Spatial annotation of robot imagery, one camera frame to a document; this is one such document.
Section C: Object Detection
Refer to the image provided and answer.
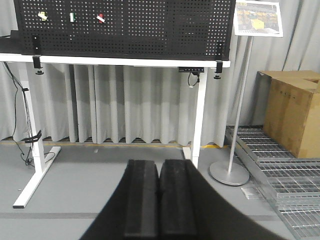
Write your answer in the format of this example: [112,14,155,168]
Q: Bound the red toggle switch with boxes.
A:
[96,13,105,24]

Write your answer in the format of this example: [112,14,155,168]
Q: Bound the silver sign stand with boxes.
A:
[208,36,253,187]

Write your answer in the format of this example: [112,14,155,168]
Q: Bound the black pegboard clamp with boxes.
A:
[32,34,44,75]
[213,41,224,80]

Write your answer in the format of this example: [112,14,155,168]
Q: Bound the black perforated pegboard panel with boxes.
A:
[14,0,236,61]

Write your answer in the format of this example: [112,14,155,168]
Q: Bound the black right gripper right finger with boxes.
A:
[160,159,281,240]

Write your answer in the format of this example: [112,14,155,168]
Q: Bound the black power cable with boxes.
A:
[1,61,55,167]

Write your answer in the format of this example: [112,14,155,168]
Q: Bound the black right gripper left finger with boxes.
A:
[81,159,159,240]

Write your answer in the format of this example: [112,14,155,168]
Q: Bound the printed photo sign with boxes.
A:
[233,0,284,38]

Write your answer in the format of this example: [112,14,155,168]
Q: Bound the desk height controller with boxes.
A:
[178,66,205,73]

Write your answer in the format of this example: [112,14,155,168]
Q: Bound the brown cardboard box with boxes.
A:
[259,70,320,158]

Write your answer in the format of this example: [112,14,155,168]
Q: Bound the right black pegboard clamp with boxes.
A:
[213,41,224,80]

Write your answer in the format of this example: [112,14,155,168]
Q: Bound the metal floor grating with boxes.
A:
[235,127,320,240]

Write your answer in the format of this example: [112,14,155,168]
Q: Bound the yellow toggle switch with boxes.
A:
[37,11,48,22]

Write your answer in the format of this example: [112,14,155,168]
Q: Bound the left black pegboard clamp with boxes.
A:
[32,34,44,75]

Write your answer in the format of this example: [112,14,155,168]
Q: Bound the grey curtain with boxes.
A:
[9,0,320,146]

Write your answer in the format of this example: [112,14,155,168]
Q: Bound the green toggle switch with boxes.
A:
[69,12,76,23]

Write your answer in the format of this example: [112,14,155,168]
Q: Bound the white standing desk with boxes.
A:
[12,55,231,209]

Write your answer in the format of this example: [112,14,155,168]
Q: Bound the black tray box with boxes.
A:
[0,30,23,54]

